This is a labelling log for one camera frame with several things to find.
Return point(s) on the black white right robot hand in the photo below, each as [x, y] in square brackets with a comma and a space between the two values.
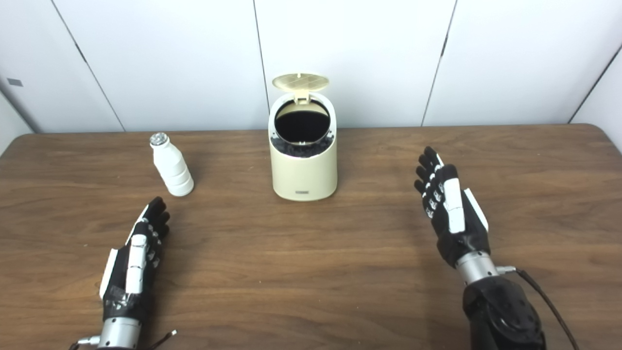
[464, 243]

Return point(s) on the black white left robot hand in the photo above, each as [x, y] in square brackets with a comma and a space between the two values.
[121, 282]

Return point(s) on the small white plastic bottle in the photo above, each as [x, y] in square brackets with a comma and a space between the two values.
[174, 175]

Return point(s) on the cream-colored bin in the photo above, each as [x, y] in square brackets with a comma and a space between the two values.
[303, 177]

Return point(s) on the round cream bin lid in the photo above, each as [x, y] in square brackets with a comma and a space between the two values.
[300, 82]

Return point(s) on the black bin liner bag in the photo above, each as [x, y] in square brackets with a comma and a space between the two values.
[301, 149]

